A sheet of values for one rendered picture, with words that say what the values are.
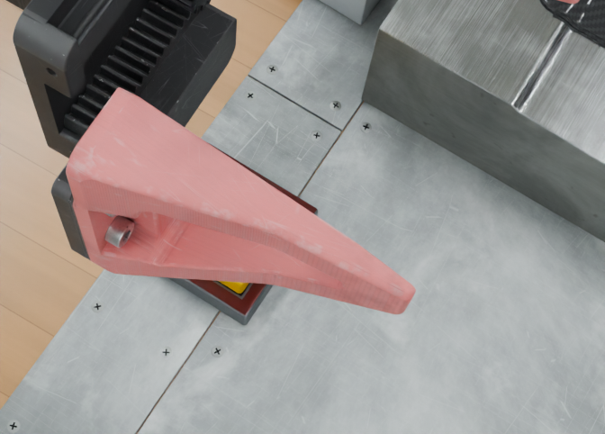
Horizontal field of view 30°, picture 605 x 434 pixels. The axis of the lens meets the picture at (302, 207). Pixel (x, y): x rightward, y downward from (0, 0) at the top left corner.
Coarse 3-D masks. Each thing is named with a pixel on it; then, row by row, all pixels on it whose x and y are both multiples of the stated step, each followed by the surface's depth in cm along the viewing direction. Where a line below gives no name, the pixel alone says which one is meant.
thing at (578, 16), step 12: (540, 0) 65; (552, 0) 65; (588, 0) 66; (600, 0) 66; (552, 12) 65; (564, 12) 65; (576, 12) 66; (588, 12) 66; (600, 12) 66; (576, 24) 65; (588, 24) 65; (600, 24) 66; (588, 36) 64; (600, 36) 65
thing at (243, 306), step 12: (228, 156) 68; (264, 180) 67; (288, 192) 67; (300, 204) 67; (204, 288) 65; (216, 288) 65; (252, 288) 65; (228, 300) 64; (240, 300) 64; (252, 300) 64; (240, 312) 64
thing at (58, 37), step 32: (32, 0) 24; (64, 0) 24; (96, 0) 24; (128, 0) 25; (192, 0) 28; (32, 32) 24; (64, 32) 23; (96, 32) 24; (32, 64) 24; (64, 64) 24; (96, 64) 27; (32, 96) 26; (64, 96) 27; (64, 128) 28
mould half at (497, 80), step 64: (448, 0) 64; (512, 0) 65; (384, 64) 66; (448, 64) 63; (512, 64) 63; (576, 64) 64; (448, 128) 69; (512, 128) 64; (576, 128) 62; (576, 192) 66
